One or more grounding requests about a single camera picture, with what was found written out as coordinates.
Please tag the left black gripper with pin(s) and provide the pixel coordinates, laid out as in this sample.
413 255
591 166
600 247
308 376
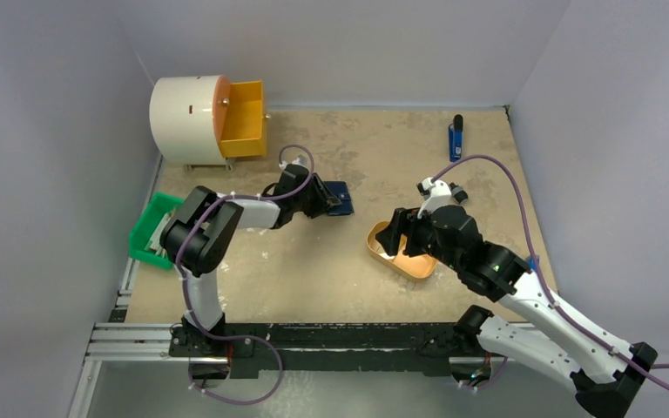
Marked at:
322 198

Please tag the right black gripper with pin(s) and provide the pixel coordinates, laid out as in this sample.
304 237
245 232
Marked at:
402 232

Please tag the blue leather card holder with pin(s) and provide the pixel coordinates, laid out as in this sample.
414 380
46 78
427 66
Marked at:
340 190

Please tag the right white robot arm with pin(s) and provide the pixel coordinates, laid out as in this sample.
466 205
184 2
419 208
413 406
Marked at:
604 372

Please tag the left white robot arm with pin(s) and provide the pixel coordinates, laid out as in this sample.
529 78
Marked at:
198 235

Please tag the tan oval plastic tray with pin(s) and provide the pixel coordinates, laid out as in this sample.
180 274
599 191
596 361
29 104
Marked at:
416 269

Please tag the small black grey knob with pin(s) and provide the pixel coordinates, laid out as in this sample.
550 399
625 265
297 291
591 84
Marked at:
458 193

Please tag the orange plastic drawer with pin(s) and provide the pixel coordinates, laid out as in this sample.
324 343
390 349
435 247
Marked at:
245 130

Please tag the blue black utility tool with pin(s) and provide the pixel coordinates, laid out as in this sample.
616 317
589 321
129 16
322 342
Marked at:
455 137

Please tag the small blue block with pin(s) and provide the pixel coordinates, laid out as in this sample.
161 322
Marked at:
533 262

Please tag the white cylindrical drawer cabinet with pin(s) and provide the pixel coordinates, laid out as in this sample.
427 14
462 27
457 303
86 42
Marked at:
187 117

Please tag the green plastic bin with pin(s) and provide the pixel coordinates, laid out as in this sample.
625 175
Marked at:
159 204

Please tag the sticks in green bin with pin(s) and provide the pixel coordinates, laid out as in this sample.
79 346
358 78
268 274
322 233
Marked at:
153 243

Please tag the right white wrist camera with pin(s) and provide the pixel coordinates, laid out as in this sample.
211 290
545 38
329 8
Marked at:
435 193

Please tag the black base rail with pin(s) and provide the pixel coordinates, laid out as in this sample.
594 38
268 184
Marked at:
433 349

